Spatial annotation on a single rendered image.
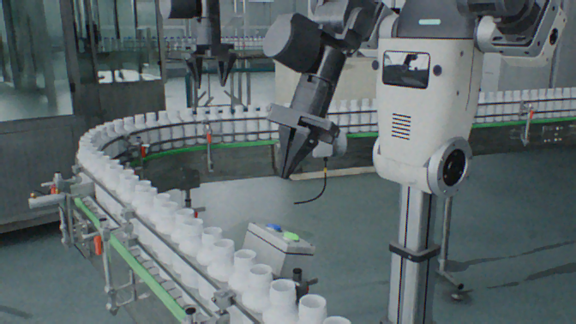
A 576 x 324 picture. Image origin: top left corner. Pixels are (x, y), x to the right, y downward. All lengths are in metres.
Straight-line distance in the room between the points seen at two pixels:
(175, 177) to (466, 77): 1.41
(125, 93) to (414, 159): 4.92
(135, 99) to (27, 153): 2.37
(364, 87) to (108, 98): 2.85
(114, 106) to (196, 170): 3.69
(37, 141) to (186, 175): 1.75
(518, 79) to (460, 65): 5.60
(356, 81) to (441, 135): 3.79
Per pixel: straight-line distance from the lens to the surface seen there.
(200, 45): 1.09
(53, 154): 3.82
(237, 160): 2.28
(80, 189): 1.51
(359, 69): 4.96
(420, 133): 1.20
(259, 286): 0.76
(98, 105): 5.82
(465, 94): 1.22
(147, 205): 1.15
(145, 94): 5.97
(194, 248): 0.94
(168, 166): 2.18
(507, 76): 6.66
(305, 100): 0.70
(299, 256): 0.97
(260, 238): 1.01
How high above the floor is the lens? 1.53
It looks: 16 degrees down
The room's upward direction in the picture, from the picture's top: straight up
